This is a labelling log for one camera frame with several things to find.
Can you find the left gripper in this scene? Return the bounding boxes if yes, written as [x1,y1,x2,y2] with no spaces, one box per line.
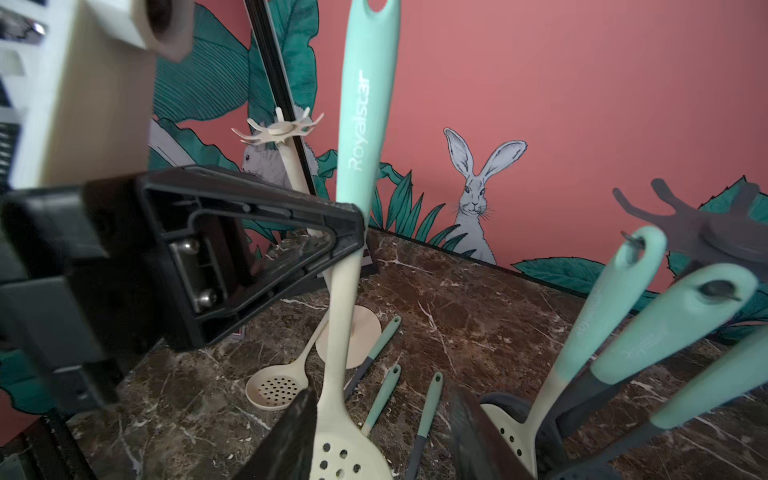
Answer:
[1,179,156,413]

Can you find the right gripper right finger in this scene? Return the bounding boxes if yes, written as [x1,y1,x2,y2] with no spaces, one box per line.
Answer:
[449,389,533,479]

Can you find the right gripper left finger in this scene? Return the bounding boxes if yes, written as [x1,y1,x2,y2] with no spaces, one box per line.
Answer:
[234,388,318,480]

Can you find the left black frame post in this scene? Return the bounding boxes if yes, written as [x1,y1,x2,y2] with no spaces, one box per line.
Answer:
[242,0,319,199]

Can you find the beige utensil rack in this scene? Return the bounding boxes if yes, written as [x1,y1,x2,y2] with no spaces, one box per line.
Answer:
[233,105,382,369]

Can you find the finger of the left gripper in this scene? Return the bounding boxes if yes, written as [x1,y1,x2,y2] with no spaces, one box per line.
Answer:
[136,166,365,351]

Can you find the grey skimmer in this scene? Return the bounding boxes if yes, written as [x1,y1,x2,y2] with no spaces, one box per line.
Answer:
[404,372,444,480]
[480,263,759,478]
[344,315,402,400]
[547,326,767,479]

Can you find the beige skimmer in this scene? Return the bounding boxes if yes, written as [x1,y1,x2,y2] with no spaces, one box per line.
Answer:
[480,226,667,478]
[361,364,402,437]
[310,1,401,479]
[245,313,329,411]

